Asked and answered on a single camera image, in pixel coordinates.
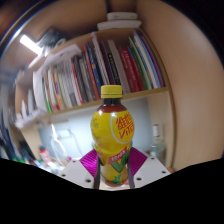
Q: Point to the wooden shelf unit with books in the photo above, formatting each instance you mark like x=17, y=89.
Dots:
x=110, y=66

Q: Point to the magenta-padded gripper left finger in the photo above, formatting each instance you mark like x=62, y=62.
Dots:
x=76, y=171

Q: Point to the clear glass bottle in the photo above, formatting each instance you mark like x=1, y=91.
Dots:
x=157, y=143

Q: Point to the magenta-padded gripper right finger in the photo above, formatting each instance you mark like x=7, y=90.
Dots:
x=151, y=170

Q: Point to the yellow drink bottle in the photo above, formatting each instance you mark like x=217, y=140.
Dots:
x=111, y=133

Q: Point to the red and white canister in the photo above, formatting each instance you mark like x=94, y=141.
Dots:
x=44, y=155

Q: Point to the ceiling light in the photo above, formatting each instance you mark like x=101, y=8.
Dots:
x=30, y=44

